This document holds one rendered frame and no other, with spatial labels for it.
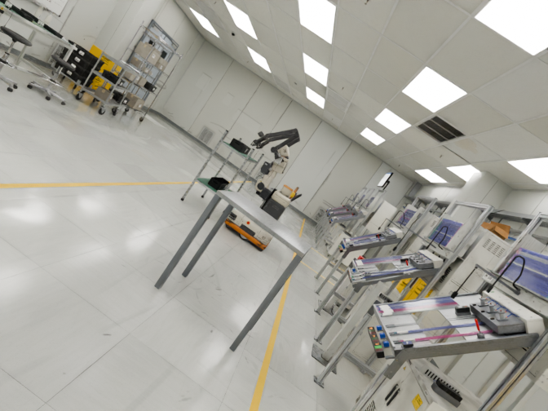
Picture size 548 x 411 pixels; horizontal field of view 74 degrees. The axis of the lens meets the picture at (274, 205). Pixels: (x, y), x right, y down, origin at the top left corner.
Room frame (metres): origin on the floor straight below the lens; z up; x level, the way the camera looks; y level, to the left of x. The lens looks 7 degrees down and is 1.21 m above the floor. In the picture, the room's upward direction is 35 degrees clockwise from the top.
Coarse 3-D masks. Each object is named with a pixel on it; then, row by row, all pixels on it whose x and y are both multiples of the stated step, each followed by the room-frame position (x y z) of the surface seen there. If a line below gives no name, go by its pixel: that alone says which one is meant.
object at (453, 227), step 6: (444, 222) 3.71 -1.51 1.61; (450, 222) 3.58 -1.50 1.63; (456, 222) 3.46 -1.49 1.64; (438, 228) 3.74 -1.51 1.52; (444, 228) 3.60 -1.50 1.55; (450, 228) 3.48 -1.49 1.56; (456, 228) 3.37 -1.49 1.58; (432, 234) 3.78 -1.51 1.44; (438, 234) 3.65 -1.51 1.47; (444, 234) 3.50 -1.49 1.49; (450, 234) 3.39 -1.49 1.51; (438, 240) 3.54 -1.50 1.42; (444, 240) 3.42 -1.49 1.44; (450, 240) 3.32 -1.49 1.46
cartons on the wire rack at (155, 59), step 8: (136, 48) 7.53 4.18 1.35; (144, 48) 7.51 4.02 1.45; (144, 56) 7.50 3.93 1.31; (152, 56) 7.67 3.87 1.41; (160, 56) 8.05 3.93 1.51; (160, 64) 8.13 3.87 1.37; (136, 80) 7.66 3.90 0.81; (144, 80) 7.92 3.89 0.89; (128, 96) 8.04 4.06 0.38; (136, 96) 8.20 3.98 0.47; (128, 104) 8.04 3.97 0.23; (136, 104) 8.12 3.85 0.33
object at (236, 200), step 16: (224, 192) 2.39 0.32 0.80; (208, 208) 2.34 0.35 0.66; (240, 208) 2.31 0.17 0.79; (256, 208) 2.63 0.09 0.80; (272, 224) 2.45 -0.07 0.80; (192, 240) 2.36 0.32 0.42; (208, 240) 2.74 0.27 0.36; (288, 240) 2.29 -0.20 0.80; (176, 256) 2.34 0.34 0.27; (288, 272) 2.22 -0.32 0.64; (160, 288) 2.35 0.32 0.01; (272, 288) 2.23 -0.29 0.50; (256, 320) 2.26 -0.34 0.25; (240, 336) 2.23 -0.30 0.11
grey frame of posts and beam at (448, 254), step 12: (456, 204) 3.97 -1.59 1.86; (480, 216) 3.25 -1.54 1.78; (468, 240) 3.23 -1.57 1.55; (444, 252) 3.31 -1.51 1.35; (456, 252) 3.23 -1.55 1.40; (444, 264) 3.23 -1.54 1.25; (336, 288) 3.99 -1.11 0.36; (324, 300) 4.00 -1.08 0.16; (348, 300) 3.27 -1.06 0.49; (336, 312) 3.26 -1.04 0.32; (324, 336) 3.25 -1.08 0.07; (360, 372) 3.23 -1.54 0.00
